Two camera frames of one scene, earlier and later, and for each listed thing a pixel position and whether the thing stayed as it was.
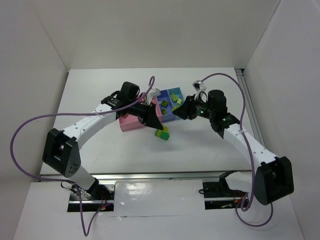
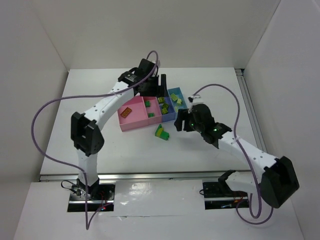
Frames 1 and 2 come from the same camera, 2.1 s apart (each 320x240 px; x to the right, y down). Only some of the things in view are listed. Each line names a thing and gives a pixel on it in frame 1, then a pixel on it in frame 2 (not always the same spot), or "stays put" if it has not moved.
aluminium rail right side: (240, 73) stays put
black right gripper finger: (183, 111) → (182, 115)
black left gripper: (147, 114) → (155, 88)
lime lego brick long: (174, 97) stays put
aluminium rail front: (140, 176) stays put
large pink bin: (128, 122) stays put
